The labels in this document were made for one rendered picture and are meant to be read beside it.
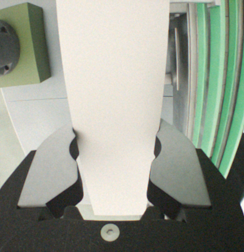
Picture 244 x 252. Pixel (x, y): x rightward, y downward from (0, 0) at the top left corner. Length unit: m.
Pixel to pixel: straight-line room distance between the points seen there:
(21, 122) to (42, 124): 0.09
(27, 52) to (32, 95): 0.17
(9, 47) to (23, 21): 0.07
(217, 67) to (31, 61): 0.41
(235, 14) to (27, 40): 0.46
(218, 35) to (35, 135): 0.63
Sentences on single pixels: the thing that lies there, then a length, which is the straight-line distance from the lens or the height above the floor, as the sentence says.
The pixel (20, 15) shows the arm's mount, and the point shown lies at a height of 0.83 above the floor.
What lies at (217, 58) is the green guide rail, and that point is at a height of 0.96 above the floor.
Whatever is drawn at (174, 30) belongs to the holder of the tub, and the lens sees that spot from 0.42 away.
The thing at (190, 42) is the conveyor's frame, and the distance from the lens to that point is 0.36.
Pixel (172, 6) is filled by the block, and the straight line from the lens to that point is 0.34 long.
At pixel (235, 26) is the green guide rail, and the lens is 0.37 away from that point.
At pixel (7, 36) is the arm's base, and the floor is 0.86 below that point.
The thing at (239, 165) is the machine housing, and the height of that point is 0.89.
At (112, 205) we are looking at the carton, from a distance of 0.18.
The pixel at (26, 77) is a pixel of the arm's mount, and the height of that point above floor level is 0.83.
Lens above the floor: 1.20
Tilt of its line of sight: 60 degrees down
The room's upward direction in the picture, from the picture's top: 179 degrees clockwise
